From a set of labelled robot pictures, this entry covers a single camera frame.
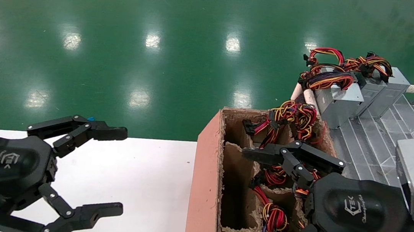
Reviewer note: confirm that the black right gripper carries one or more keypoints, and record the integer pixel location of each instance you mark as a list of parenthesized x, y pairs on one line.
[(358, 212)]

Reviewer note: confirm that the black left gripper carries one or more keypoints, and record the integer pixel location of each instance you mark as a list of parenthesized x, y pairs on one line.
[(5, 166)]

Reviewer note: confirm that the blue scrap of tape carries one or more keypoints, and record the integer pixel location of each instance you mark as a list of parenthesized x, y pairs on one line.
[(91, 119)]

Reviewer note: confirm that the brown cardboard divider box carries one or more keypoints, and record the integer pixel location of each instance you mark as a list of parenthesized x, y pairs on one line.
[(203, 208)]

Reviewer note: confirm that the short white pipe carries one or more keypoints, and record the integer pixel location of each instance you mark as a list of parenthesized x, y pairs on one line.
[(310, 100), (296, 92)]

